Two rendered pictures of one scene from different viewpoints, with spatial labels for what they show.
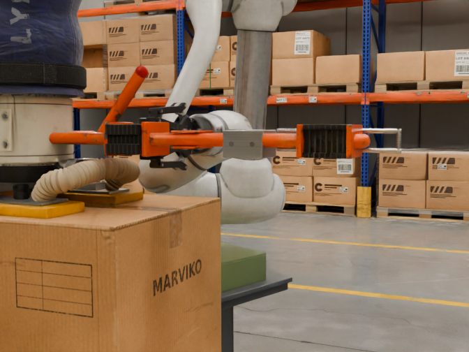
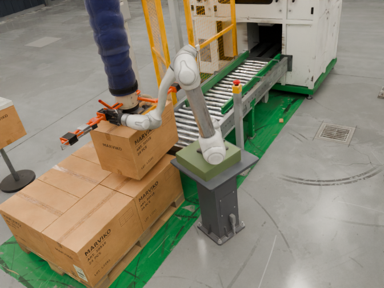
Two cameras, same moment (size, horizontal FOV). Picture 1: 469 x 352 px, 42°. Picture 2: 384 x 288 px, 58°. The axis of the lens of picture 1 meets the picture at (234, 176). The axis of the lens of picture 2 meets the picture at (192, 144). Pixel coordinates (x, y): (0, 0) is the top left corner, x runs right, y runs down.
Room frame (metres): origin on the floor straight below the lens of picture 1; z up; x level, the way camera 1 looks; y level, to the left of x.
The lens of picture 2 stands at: (2.17, -1.97, 2.36)
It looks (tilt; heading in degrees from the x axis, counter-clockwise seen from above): 34 degrees down; 102
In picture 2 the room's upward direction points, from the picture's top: 8 degrees counter-clockwise
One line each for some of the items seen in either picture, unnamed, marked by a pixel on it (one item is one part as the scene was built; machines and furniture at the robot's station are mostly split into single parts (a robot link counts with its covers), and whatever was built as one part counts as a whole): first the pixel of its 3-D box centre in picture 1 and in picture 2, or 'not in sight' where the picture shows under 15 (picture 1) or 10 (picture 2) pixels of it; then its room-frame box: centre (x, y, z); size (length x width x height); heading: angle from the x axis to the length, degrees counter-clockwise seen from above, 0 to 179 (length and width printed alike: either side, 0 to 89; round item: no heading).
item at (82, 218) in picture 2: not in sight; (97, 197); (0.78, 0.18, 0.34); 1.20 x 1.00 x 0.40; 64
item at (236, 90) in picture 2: not in sight; (239, 131); (2.04, 0.96, 0.50); 0.07 x 0.07 x 1.00; 64
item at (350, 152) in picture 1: (329, 140); (68, 138); (0.94, -0.15, 1.19); 0.08 x 0.07 x 0.05; 66
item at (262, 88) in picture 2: not in sight; (248, 102); (2.14, 1.57, 0.50); 2.31 x 0.05 x 0.19; 64
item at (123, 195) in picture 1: (61, 187); (138, 112); (1.28, 0.36, 1.09); 0.34 x 0.10 x 0.05; 66
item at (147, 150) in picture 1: (137, 138); (104, 114); (1.09, 0.17, 1.19); 0.10 x 0.08 x 0.06; 156
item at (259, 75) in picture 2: not in sight; (257, 80); (2.24, 1.91, 0.60); 1.60 x 0.10 x 0.09; 64
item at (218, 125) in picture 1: (203, 135); (127, 120); (1.30, 0.06, 1.20); 0.09 x 0.06 x 0.09; 65
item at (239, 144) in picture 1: (249, 143); (84, 129); (1.00, -0.02, 1.19); 0.07 x 0.07 x 0.04; 66
